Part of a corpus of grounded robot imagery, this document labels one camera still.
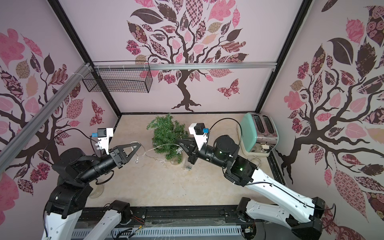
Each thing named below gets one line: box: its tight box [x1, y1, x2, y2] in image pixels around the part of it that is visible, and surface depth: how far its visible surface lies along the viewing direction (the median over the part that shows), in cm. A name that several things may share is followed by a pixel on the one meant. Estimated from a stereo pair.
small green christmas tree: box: [146, 113, 190, 165], surface depth 73 cm
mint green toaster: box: [240, 112, 279, 157], surface depth 91 cm
